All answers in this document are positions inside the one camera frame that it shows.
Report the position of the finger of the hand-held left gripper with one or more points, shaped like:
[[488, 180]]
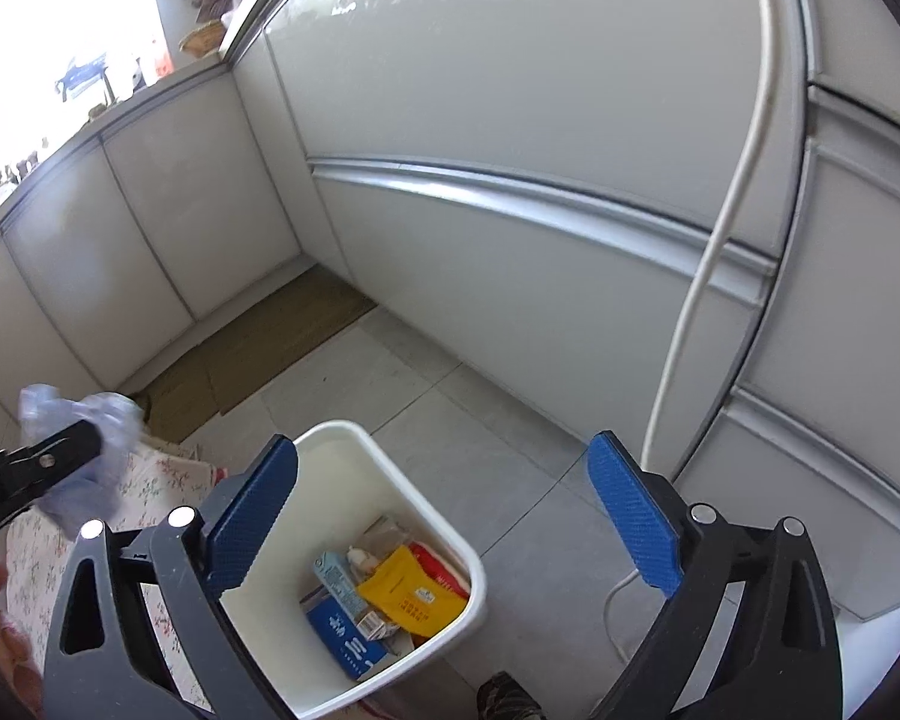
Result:
[[15, 480]]

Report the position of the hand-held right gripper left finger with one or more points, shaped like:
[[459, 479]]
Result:
[[251, 517]]

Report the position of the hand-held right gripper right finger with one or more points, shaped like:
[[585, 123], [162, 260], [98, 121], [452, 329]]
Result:
[[634, 517]]

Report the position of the white trash bin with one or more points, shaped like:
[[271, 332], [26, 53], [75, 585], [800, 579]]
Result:
[[345, 480]]

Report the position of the milk carton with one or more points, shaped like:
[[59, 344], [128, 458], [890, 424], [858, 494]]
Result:
[[337, 581]]

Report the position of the small white wrapper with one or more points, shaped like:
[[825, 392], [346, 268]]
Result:
[[361, 559]]

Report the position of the plastic bag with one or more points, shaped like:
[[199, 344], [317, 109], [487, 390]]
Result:
[[112, 412]]

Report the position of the blue box with white print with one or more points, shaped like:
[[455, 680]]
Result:
[[341, 637]]

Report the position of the yellow packet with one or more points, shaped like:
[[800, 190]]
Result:
[[405, 592]]

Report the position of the red snack packet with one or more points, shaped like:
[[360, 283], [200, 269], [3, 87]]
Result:
[[442, 566]]

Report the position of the floral tablecloth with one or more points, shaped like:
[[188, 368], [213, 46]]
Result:
[[165, 480]]

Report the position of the brown floor mat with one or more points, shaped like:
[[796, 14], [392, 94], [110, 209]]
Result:
[[270, 330]]

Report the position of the dark shoe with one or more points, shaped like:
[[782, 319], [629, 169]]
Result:
[[506, 697]]

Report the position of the white cabinet with doors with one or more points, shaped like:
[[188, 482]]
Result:
[[135, 225]]

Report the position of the cluster of counter jars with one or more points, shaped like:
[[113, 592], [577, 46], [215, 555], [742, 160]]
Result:
[[0, 187]]

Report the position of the dark metal rack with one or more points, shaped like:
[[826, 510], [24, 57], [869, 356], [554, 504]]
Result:
[[82, 75]]

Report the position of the white cabinet with drawers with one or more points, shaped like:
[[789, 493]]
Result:
[[532, 105]]

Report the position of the wicker basket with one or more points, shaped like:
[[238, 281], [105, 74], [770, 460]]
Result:
[[204, 36]]

